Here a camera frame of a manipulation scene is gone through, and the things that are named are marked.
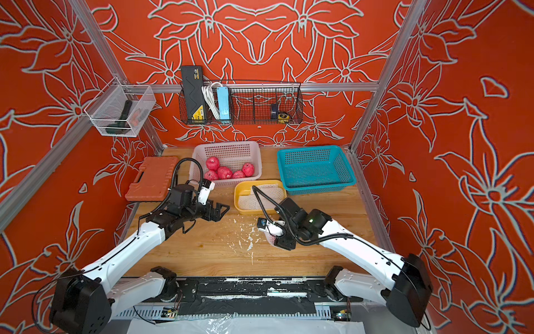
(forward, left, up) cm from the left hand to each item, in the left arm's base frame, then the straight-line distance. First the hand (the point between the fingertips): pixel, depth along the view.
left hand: (221, 203), depth 82 cm
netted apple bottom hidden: (-13, -21, -1) cm, 24 cm away
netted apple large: (+25, +11, -5) cm, 28 cm away
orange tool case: (+16, +39, -9) cm, 43 cm away
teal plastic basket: (+31, -43, -13) cm, 55 cm away
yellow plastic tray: (+14, -6, -9) cm, 18 cm away
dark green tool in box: (+21, +41, +21) cm, 50 cm away
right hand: (-10, -22, -2) cm, 24 cm away
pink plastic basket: (+34, +8, -13) cm, 37 cm away
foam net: (+5, -10, -6) cm, 13 cm away
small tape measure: (+38, -24, +15) cm, 47 cm away
